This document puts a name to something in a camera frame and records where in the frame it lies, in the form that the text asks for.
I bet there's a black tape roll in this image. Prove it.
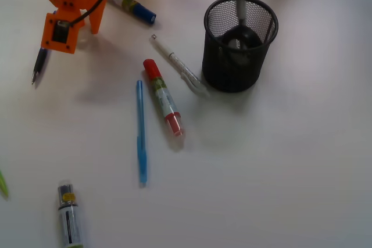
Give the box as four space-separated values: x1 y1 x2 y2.
222 26 262 66

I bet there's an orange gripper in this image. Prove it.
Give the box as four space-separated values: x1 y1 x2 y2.
41 0 107 54

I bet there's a white pen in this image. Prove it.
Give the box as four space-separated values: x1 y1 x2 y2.
149 34 210 97

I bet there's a green pen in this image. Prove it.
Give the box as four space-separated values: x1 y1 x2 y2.
0 171 9 198

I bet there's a black mesh pen holder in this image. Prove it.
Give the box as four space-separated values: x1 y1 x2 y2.
202 0 278 93

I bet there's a clear tape roll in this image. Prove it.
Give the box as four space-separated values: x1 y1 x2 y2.
76 19 90 50

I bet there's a red capped marker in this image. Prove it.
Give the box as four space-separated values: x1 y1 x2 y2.
143 59 184 149

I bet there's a light blue pen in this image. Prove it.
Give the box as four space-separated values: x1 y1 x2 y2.
136 80 148 187

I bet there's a dark blue ballpoint pen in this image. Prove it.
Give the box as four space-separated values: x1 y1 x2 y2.
31 48 48 85

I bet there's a blue capped marker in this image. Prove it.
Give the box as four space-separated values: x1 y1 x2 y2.
108 0 156 25

